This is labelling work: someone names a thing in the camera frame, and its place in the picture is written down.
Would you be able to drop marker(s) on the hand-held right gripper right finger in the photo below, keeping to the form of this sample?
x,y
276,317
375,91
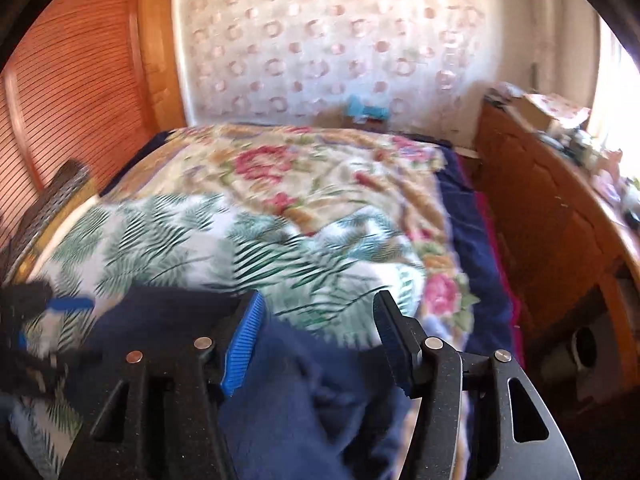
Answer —
x,y
396,347

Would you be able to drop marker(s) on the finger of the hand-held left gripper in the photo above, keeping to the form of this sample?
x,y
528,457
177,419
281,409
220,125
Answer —
x,y
70,305
60,358

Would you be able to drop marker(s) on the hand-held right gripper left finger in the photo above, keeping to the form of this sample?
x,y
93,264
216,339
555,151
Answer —
x,y
245,345

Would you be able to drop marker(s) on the navy t-shirt with orange print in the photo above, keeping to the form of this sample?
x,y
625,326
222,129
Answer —
x,y
310,410

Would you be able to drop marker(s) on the palm leaf bed sheet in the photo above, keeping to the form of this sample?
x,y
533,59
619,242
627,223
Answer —
x,y
150,240

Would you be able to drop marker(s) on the navy floral bedspread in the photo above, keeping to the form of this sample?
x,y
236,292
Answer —
x,y
475,260

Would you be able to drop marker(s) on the white cylindrical container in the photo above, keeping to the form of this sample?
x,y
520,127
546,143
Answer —
x,y
585,349

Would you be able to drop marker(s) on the wooden dresser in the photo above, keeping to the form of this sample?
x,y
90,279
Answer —
x,y
540,200

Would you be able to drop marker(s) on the wooden louvered wardrobe door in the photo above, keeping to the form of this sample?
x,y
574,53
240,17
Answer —
x,y
75,85

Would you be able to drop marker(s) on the blue toy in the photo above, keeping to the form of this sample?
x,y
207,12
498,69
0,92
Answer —
x,y
365,109

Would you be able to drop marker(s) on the clutter of small dresser items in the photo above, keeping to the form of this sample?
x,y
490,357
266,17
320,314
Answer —
x,y
595,155

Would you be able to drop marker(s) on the cardboard box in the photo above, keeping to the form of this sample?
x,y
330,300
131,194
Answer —
x,y
542,110

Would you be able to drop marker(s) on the sheer circle-patterned curtain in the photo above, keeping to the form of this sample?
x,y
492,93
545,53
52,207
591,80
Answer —
x,y
325,35

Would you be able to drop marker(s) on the bright window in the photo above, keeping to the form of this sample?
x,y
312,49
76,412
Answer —
x,y
617,100

